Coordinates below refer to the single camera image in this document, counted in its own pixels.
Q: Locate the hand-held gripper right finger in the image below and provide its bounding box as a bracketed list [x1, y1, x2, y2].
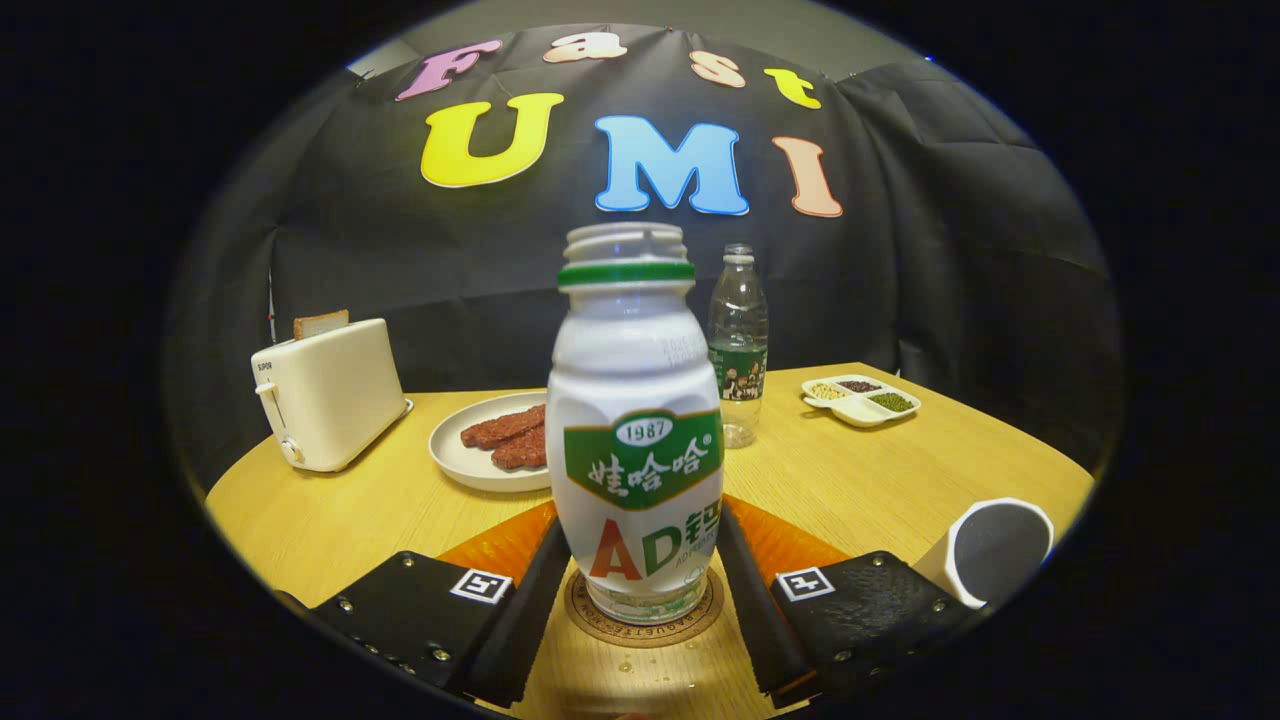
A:
[715, 495, 976, 706]

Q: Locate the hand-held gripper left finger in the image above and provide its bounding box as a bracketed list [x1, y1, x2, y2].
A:
[300, 500, 573, 709]

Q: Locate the round cork coaster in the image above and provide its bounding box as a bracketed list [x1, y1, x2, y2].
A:
[563, 565, 725, 649]

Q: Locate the white cup cork-tipped handle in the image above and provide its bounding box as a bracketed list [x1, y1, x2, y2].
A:
[912, 497, 1055, 610]

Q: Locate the white juice bottle green label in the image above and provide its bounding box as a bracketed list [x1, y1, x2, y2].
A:
[545, 222, 724, 627]

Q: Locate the clear plastic water bottle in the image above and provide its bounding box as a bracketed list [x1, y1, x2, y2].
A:
[707, 243, 770, 449]

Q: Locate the red sausage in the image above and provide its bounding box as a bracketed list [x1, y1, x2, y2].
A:
[460, 404, 548, 449]
[490, 425, 550, 471]

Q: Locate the wooden table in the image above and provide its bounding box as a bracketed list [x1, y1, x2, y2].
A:
[205, 362, 1096, 720]

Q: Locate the white round plate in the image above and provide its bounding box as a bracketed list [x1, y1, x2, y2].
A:
[429, 391, 554, 493]

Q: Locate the white divided dish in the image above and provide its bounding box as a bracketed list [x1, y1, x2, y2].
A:
[800, 374, 922, 429]

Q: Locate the cream white toaster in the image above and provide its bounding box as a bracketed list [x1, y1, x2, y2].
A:
[250, 318, 413, 473]

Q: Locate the toast slice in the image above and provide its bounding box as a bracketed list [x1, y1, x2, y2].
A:
[293, 309, 351, 341]

